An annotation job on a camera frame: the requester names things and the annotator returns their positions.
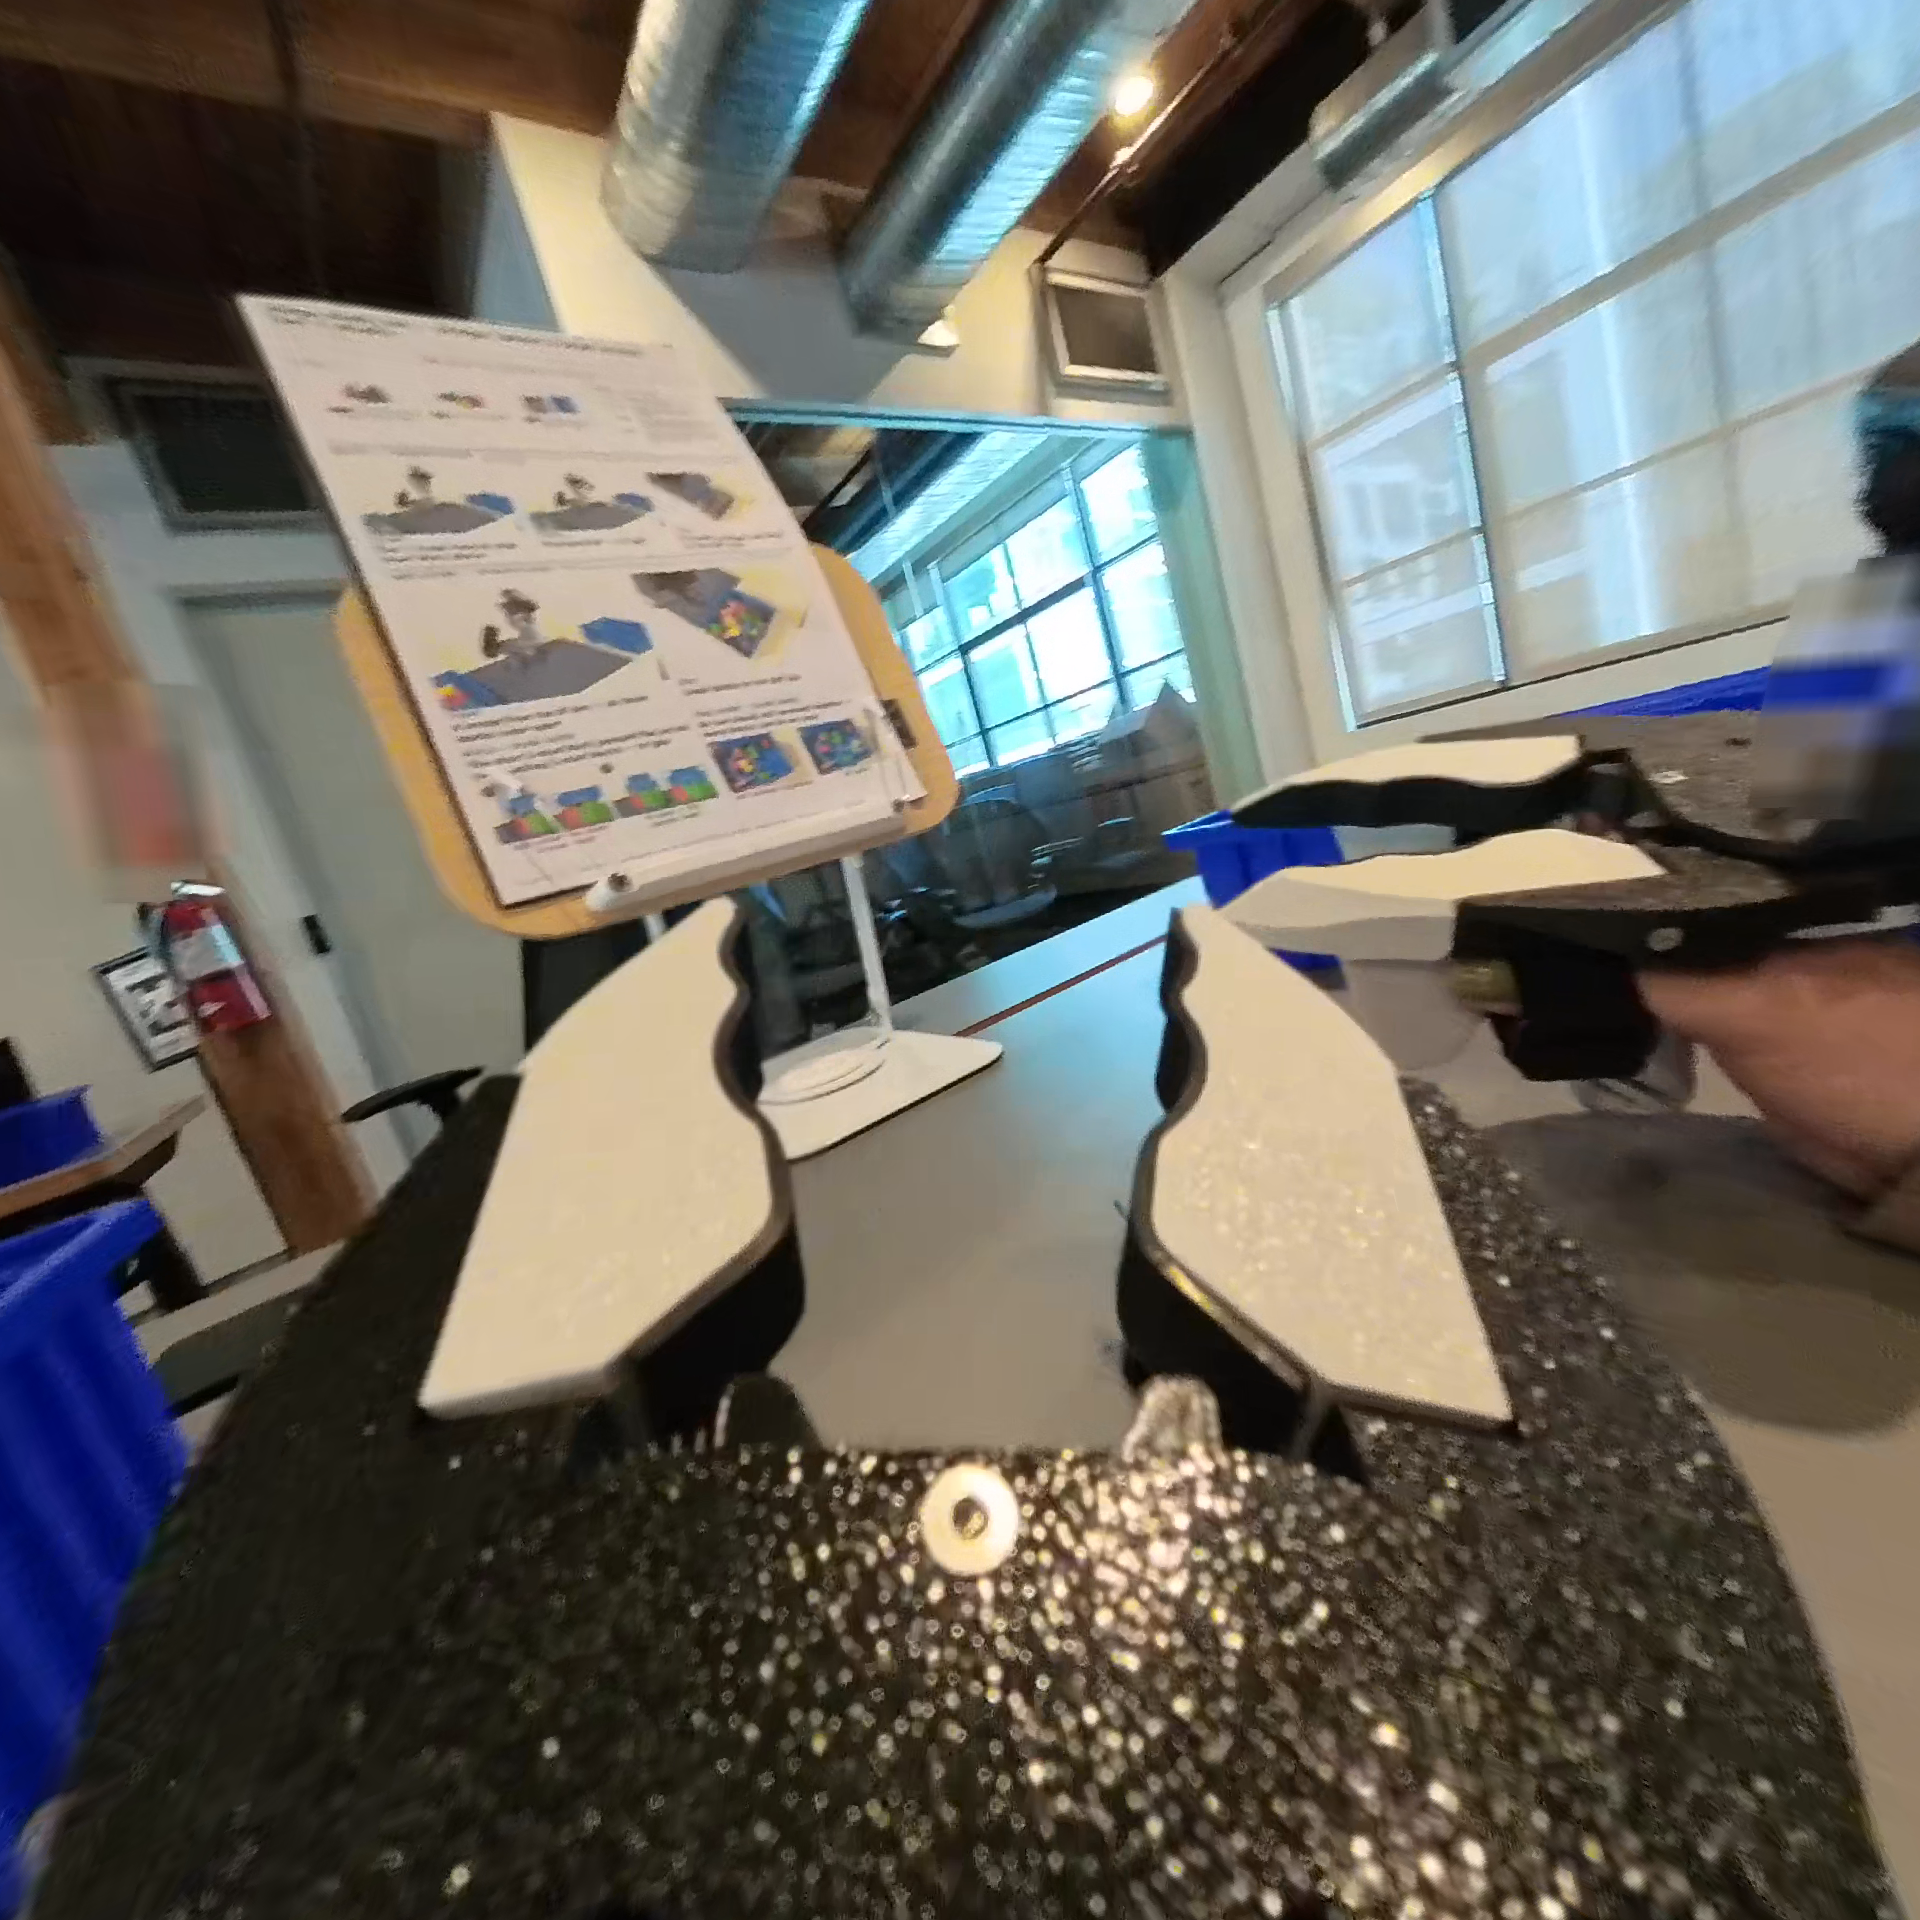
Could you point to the framed wall sign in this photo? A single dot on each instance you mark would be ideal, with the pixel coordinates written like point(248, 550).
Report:
point(149, 1014)

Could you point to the wooden desk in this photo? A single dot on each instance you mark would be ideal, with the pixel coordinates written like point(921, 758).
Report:
point(149, 1144)

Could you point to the black office chair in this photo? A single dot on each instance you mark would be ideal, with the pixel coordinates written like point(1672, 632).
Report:
point(413, 1094)

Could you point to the silver ventilation duct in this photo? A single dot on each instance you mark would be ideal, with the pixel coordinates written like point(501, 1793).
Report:
point(720, 120)
point(975, 166)
point(1394, 107)

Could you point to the ceiling light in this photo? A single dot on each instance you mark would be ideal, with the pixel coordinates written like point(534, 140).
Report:
point(1131, 92)

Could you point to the wall air vent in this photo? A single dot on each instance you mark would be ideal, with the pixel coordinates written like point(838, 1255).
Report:
point(210, 452)
point(1102, 323)

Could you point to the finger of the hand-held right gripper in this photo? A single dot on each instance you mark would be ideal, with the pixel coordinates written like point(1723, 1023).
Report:
point(1441, 764)
point(1424, 902)

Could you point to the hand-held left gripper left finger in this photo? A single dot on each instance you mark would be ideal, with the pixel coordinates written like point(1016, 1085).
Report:
point(600, 1201)

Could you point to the red fire extinguisher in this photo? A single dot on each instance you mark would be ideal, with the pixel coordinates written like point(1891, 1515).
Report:
point(218, 967)

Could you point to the large window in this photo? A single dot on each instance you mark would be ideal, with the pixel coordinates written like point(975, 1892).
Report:
point(1575, 376)

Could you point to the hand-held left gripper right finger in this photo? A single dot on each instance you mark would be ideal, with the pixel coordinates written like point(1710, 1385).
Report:
point(1319, 1231)

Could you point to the wooden pillar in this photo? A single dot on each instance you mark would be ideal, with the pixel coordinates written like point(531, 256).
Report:
point(285, 1142)

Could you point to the person's right hand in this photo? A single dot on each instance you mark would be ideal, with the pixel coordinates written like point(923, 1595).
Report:
point(1815, 1051)

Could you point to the instruction sheet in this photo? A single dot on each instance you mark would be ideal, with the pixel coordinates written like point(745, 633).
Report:
point(523, 452)

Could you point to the blue plastic bin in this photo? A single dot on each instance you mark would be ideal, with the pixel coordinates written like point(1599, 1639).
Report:
point(75, 1424)
point(1266, 855)
point(45, 1142)

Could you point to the grey door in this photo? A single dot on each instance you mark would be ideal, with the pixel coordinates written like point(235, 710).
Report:
point(270, 780)

